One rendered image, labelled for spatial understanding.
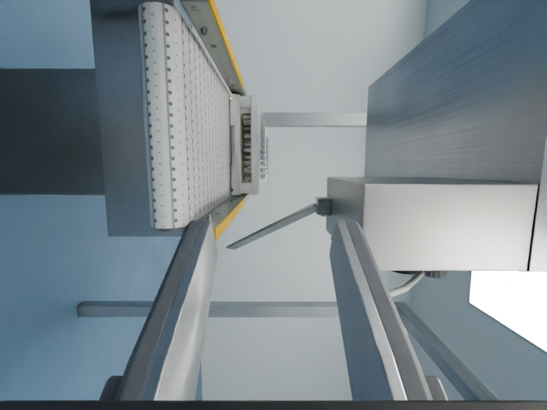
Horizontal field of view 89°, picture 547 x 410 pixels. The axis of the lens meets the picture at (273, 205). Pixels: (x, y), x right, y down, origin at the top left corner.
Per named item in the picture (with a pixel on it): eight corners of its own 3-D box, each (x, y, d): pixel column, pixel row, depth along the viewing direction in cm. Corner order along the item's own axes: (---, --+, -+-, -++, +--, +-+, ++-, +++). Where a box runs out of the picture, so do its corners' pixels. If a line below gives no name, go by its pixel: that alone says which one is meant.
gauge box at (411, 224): (359, 272, 33) (527, 272, 33) (363, 183, 32) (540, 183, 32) (325, 230, 55) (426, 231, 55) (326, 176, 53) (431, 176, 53)
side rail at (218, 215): (188, 242, 34) (214, 242, 34) (188, 228, 34) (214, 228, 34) (255, 182, 165) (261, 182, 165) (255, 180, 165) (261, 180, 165)
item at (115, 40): (107, 237, 37) (183, 237, 37) (88, -3, 33) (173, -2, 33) (237, 182, 165) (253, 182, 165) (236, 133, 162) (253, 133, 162)
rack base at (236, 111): (241, 112, 91) (248, 112, 91) (242, 187, 95) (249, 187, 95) (229, 93, 67) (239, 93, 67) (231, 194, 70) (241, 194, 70)
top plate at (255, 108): (256, 112, 91) (262, 112, 91) (256, 187, 95) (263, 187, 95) (250, 93, 67) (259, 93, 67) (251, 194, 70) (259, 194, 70)
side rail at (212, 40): (179, 2, 31) (207, 2, 31) (178, -14, 30) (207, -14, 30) (255, 136, 162) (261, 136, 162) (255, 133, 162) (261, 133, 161)
